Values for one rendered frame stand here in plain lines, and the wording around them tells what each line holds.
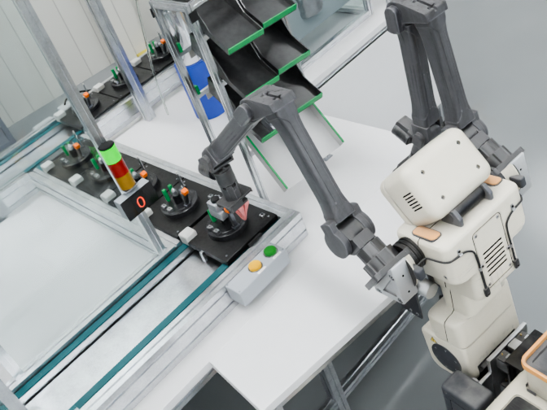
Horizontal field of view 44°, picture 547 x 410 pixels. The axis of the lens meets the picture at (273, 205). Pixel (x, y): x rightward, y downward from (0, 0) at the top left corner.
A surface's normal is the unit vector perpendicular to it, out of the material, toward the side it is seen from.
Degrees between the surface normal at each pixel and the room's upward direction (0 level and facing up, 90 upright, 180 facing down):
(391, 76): 90
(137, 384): 90
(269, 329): 0
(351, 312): 0
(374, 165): 0
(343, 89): 90
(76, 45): 90
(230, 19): 25
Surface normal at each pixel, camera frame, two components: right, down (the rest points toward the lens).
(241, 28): -0.02, -0.51
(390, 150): -0.29, -0.74
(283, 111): 0.47, 0.00
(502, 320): 0.56, 0.24
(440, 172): 0.25, -0.25
